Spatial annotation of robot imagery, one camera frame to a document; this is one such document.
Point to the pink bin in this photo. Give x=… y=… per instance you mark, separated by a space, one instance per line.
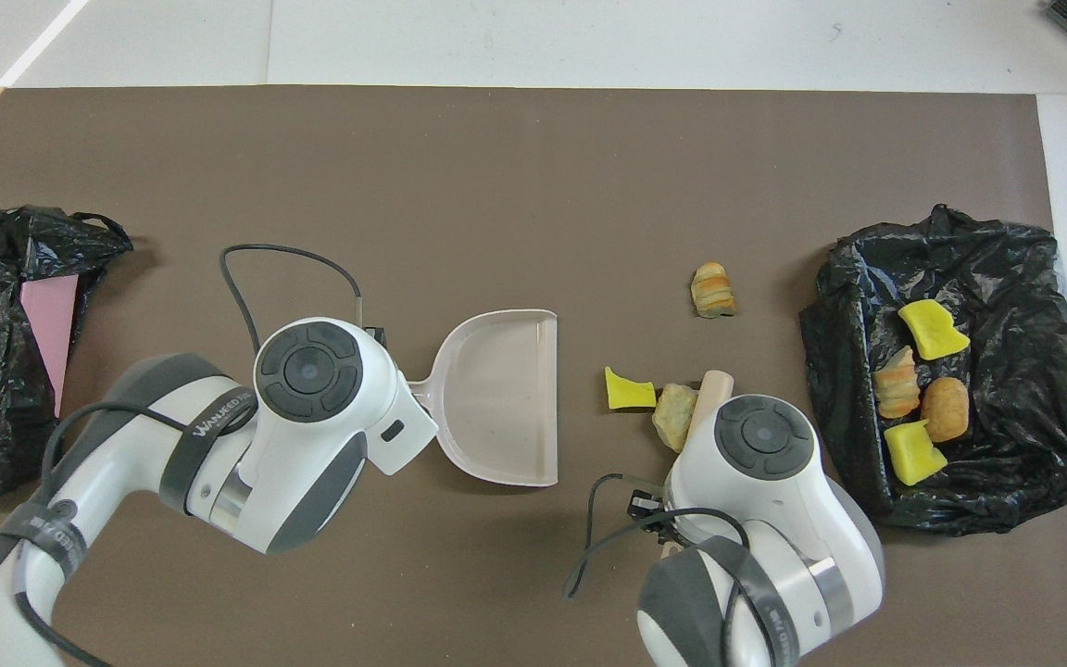
x=50 y=324

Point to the brown oval toy bread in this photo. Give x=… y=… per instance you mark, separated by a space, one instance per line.
x=947 y=409

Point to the brown table mat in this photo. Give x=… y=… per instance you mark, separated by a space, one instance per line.
x=533 y=139

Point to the beige plastic dustpan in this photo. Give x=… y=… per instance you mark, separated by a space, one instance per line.
x=506 y=398

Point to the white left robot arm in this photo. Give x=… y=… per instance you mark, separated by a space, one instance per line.
x=311 y=408

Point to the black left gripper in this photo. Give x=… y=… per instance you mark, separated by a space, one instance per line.
x=377 y=337

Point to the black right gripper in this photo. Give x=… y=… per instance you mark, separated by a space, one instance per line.
x=649 y=509

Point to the yellow sponge piece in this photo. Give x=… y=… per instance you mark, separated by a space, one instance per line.
x=628 y=391
x=911 y=454
x=932 y=332

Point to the pale toy bread piece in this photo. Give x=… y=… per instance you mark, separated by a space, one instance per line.
x=674 y=417

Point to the striped toy croissant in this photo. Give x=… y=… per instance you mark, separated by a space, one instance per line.
x=712 y=291
x=898 y=384

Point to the right black trash bag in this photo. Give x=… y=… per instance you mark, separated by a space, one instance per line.
x=1015 y=417

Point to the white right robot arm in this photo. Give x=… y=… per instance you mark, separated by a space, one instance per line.
x=765 y=482

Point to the beige brush with black bristles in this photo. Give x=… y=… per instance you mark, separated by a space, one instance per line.
x=712 y=394

